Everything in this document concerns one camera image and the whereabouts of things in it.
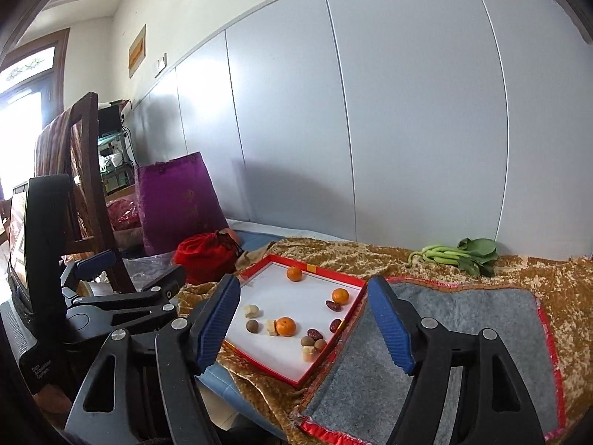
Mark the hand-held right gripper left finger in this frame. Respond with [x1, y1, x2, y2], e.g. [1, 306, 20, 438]
[64, 273, 242, 445]

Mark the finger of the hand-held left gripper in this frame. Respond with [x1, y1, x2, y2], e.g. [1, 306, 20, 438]
[59, 249, 117, 295]
[62, 264, 187, 334]

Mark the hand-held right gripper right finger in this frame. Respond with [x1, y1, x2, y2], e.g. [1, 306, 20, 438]
[366, 275, 547, 445]

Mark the red box tray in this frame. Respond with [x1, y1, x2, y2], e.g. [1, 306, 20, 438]
[225, 254, 369, 388]

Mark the clear plastic bag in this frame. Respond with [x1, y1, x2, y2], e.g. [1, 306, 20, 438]
[121, 251, 179, 290]

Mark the red patterned plastic bag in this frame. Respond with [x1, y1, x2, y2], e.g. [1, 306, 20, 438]
[107, 196, 142, 233]

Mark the striped brown cloth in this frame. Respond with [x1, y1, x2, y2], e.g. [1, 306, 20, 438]
[33, 104, 93, 242]

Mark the grey felt mat red border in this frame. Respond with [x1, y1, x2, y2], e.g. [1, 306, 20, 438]
[299, 276, 568, 445]

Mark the purple bag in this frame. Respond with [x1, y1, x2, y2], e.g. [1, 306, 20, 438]
[136, 152, 228, 257]

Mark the green leafy vegetable bunch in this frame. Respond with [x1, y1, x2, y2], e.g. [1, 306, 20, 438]
[408, 238, 498, 277]

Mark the wooden chair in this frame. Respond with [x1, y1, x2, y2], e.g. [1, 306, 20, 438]
[69, 92, 136, 295]

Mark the cluttered metal shelf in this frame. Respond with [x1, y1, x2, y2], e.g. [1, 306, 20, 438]
[97, 99, 134, 195]

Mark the gold patterned cloth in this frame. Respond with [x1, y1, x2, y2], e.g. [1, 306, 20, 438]
[176, 236, 593, 445]

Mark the wooden framed glass door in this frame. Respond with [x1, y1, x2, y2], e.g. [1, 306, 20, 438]
[0, 28, 70, 205]

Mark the red drawstring pouch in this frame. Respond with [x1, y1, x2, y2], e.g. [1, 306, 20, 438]
[173, 231, 239, 284]

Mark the framed wall picture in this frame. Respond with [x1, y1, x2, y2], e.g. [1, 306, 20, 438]
[128, 24, 147, 79]

